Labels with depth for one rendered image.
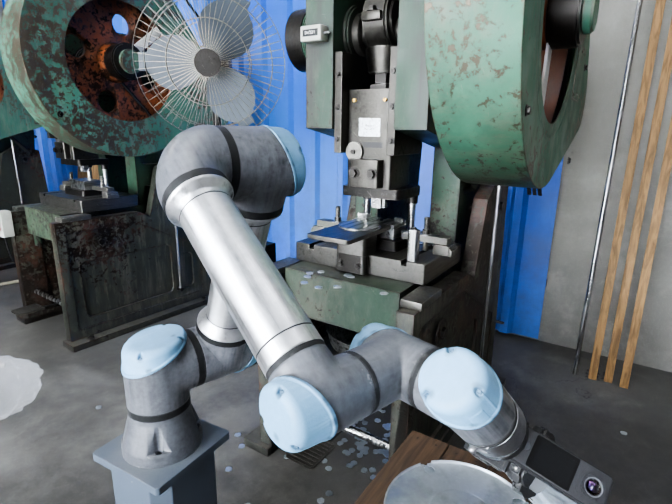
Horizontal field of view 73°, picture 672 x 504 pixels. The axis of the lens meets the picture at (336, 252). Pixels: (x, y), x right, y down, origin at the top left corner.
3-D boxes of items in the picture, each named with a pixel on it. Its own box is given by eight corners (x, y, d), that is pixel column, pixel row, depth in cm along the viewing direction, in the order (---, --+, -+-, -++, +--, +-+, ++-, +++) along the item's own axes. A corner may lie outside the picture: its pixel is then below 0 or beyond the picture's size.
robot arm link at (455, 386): (431, 329, 50) (503, 358, 44) (465, 369, 57) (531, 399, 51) (395, 391, 48) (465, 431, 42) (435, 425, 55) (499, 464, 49)
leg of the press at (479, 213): (418, 536, 124) (443, 206, 100) (380, 516, 130) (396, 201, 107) (505, 385, 198) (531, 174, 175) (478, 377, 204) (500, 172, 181)
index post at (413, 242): (415, 262, 127) (417, 228, 125) (405, 260, 129) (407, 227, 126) (419, 260, 129) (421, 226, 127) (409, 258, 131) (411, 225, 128)
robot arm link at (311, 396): (129, 106, 61) (318, 431, 40) (205, 109, 69) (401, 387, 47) (121, 173, 69) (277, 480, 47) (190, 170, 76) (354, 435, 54)
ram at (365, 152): (383, 191, 129) (387, 80, 122) (338, 187, 137) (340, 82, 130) (409, 185, 143) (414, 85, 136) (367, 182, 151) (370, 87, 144)
